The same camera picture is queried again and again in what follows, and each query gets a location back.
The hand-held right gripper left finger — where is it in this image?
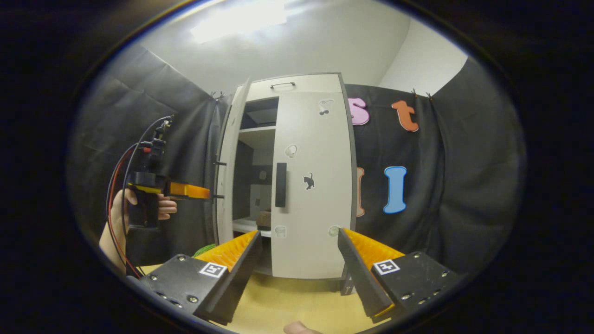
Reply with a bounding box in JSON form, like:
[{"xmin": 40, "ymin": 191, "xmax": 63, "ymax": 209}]
[{"xmin": 139, "ymin": 230, "xmax": 263, "ymax": 325}]

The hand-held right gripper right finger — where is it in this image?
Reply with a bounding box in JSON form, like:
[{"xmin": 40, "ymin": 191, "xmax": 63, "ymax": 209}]
[{"xmin": 337, "ymin": 227, "xmax": 462, "ymax": 324}]

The white shoe cabinet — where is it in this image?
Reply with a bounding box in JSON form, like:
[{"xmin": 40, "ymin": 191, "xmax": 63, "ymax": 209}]
[{"xmin": 231, "ymin": 73, "xmax": 358, "ymax": 290}]

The white cabinet drawer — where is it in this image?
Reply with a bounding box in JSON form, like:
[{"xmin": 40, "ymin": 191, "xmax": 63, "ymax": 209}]
[{"xmin": 245, "ymin": 73, "xmax": 346, "ymax": 102}]

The red cable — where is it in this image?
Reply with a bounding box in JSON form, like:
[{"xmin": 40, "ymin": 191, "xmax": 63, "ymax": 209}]
[{"xmin": 108, "ymin": 144, "xmax": 154, "ymax": 279}]

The black door handle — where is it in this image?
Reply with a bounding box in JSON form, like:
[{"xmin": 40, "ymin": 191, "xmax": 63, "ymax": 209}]
[
  {"xmin": 213, "ymin": 161, "xmax": 228, "ymax": 200},
  {"xmin": 275, "ymin": 162, "xmax": 287, "ymax": 208}
]

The black cable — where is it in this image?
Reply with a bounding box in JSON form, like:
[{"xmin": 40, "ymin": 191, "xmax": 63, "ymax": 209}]
[{"xmin": 104, "ymin": 116, "xmax": 170, "ymax": 279}]

